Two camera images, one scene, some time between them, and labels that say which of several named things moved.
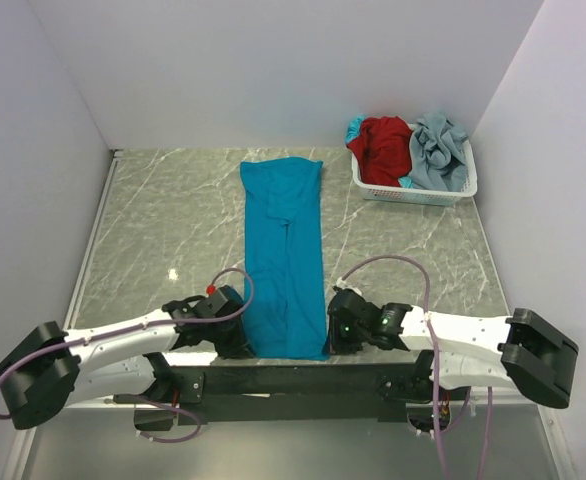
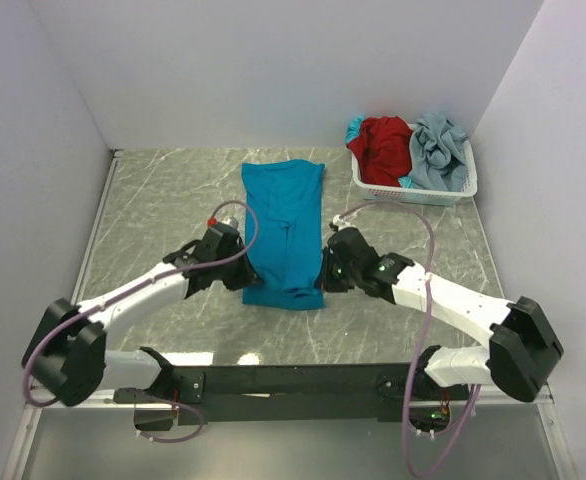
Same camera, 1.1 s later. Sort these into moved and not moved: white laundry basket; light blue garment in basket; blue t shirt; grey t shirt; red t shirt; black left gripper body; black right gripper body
Moved: blue t shirt; black left gripper body; black right gripper body
Not moved: red t shirt; light blue garment in basket; grey t shirt; white laundry basket
